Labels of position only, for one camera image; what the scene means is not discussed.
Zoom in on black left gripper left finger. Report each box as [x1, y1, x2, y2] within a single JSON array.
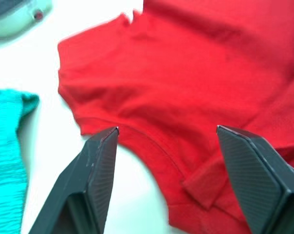
[[27, 126, 120, 234]]

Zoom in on teal green shorts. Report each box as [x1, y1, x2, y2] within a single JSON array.
[[0, 89, 40, 234]]

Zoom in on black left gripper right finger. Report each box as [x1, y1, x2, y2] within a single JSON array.
[[216, 124, 294, 234]]

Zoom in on red t-shirt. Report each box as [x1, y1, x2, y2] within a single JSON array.
[[57, 0, 294, 234]]

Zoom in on mint green electric frying pan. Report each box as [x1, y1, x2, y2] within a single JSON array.
[[0, 0, 53, 39]]

